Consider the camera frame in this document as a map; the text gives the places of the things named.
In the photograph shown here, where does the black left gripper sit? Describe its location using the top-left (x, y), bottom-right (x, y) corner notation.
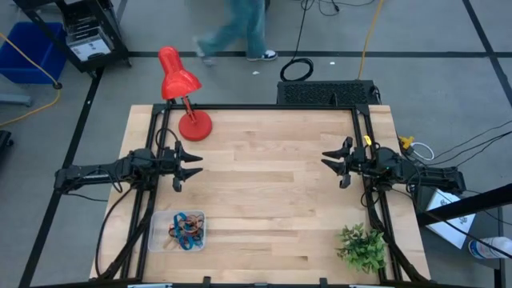
top-left (159, 140), bottom-right (204, 193)

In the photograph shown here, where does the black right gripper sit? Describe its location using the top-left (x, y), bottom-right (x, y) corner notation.
top-left (321, 137), bottom-right (388, 189)

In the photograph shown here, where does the wide blue rubber band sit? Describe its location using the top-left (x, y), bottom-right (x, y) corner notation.
top-left (171, 211), bottom-right (195, 252)

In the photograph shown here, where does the clear plastic bin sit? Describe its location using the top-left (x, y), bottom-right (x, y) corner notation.
top-left (147, 210), bottom-right (207, 254)

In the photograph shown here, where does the red desk lamp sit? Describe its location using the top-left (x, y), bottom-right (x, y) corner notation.
top-left (158, 45), bottom-right (214, 142)

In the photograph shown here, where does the black vented case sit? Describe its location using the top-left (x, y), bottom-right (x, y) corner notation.
top-left (275, 79), bottom-right (382, 106)

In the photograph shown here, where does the green artificial plant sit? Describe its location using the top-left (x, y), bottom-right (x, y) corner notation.
top-left (334, 222), bottom-right (388, 275)

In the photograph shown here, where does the black metal beam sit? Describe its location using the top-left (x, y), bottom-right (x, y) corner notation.
top-left (415, 182), bottom-right (512, 228)

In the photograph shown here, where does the white cardboard box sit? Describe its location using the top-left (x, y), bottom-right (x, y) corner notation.
top-left (425, 184), bottom-right (477, 250)

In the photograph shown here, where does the person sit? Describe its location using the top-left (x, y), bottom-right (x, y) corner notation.
top-left (191, 0), bottom-right (279, 67)

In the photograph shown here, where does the white labelled box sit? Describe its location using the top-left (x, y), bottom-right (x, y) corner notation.
top-left (70, 38), bottom-right (114, 62)

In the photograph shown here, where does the white plastic bottle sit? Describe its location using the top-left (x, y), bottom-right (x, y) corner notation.
top-left (467, 235), bottom-right (512, 260)

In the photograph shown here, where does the grey metal foot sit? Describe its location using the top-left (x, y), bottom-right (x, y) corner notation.
top-left (0, 94), bottom-right (35, 108)

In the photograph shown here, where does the black equipment cart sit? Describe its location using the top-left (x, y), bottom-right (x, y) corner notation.
top-left (14, 0), bottom-right (133, 74)

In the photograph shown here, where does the black floor object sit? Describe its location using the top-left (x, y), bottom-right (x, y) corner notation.
top-left (0, 130), bottom-right (14, 157)

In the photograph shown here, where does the blue plastic tub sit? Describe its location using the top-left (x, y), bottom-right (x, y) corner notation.
top-left (0, 22), bottom-right (68, 85)

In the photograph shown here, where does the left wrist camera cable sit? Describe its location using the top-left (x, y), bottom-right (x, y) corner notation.
top-left (154, 126), bottom-right (181, 151)

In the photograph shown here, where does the black metal table frame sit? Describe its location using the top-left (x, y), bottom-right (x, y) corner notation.
top-left (90, 102), bottom-right (432, 288)

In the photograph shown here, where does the white cable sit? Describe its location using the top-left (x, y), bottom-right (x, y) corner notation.
top-left (411, 142), bottom-right (436, 162)

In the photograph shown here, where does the black coiled cable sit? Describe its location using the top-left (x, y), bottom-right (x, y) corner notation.
top-left (278, 0), bottom-right (316, 83)

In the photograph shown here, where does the yellow hanging cable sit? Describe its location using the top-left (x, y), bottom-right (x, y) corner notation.
top-left (356, 0), bottom-right (385, 80)

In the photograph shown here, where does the yellow floor cable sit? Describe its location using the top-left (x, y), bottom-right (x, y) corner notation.
top-left (0, 31), bottom-right (63, 128)

